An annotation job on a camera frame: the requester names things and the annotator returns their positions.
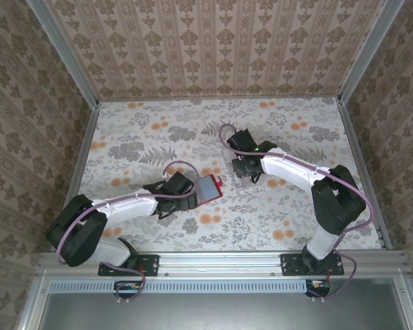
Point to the red leather card holder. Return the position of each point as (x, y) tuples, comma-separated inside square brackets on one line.
[(210, 190)]

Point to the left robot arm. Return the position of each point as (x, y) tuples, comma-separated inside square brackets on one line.
[(130, 208)]

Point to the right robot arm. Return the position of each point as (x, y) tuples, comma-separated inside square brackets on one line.
[(289, 168)]

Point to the floral tablecloth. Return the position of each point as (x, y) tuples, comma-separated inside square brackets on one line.
[(261, 233)]

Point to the grey metal panel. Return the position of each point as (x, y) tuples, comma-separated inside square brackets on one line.
[(227, 313)]

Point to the thin aluminium end rail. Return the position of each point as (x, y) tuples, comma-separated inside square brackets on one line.
[(220, 99)]

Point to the aluminium mounting rail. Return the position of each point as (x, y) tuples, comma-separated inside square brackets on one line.
[(220, 263)]

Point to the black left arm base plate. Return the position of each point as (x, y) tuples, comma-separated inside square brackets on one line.
[(151, 264)]

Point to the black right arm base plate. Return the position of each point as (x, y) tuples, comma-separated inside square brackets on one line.
[(289, 264)]

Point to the aluminium side rail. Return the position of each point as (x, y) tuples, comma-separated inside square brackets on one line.
[(358, 154), (79, 165)]

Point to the aluminium corner post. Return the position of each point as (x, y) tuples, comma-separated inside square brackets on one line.
[(369, 51), (64, 51)]

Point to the aluminium frame bar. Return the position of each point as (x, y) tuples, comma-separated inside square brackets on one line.
[(31, 302), (407, 302)]

